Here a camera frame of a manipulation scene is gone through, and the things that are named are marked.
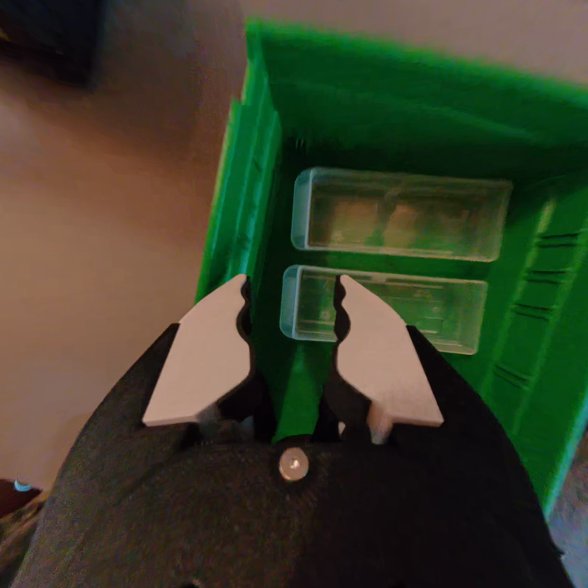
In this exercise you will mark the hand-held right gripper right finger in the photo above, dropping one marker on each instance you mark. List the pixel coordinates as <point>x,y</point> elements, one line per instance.
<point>386,367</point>

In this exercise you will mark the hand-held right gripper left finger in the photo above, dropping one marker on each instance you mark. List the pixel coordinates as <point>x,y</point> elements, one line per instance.
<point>202,363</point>

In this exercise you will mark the clear plastic drawer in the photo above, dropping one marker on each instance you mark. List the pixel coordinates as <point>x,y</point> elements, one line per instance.
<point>399,216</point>
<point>436,317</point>

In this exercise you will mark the green plastic bin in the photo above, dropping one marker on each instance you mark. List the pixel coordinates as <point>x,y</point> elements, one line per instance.
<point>413,119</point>

